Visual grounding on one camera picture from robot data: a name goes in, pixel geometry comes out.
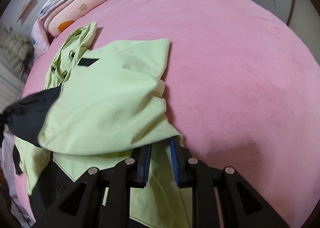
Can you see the green and black jacket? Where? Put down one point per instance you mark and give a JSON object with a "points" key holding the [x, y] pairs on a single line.
{"points": [[100, 93]]}

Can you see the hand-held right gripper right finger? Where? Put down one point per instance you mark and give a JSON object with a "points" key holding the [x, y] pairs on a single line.
{"points": [[175, 159]]}

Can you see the white pleated curtain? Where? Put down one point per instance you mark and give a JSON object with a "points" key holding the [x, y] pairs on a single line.
{"points": [[7, 85]]}

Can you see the pink bed sheet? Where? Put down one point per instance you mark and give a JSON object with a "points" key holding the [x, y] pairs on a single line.
{"points": [[225, 68]]}

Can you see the beige puffer jacket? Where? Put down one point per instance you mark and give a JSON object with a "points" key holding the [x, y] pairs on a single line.
{"points": [[15, 48]]}

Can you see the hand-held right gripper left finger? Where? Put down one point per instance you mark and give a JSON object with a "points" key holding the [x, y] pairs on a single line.
{"points": [[146, 161]]}

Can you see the cream pillow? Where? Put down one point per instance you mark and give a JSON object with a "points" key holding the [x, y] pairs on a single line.
{"points": [[80, 10]]}

